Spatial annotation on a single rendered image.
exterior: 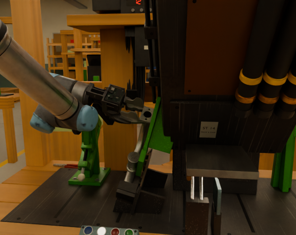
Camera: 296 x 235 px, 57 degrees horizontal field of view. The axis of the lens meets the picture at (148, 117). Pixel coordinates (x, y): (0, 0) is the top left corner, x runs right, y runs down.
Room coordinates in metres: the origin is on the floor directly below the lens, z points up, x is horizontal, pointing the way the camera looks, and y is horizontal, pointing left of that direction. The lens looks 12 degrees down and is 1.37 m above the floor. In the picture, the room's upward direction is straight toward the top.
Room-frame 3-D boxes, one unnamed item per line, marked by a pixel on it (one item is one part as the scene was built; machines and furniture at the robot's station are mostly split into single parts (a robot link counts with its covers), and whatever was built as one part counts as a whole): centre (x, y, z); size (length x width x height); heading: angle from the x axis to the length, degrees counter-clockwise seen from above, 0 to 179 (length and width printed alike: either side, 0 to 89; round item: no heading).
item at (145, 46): (1.10, -0.04, 1.42); 0.17 x 0.12 x 0.15; 83
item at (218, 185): (0.71, -0.19, 0.97); 0.10 x 0.02 x 0.14; 173
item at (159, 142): (0.82, -0.04, 1.17); 0.13 x 0.12 x 0.20; 83
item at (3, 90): (9.03, 4.79, 0.22); 1.20 x 0.81 x 0.44; 178
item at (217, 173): (0.77, -0.19, 1.11); 0.39 x 0.16 x 0.03; 173
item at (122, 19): (1.14, -0.16, 1.52); 0.90 x 0.25 x 0.04; 83
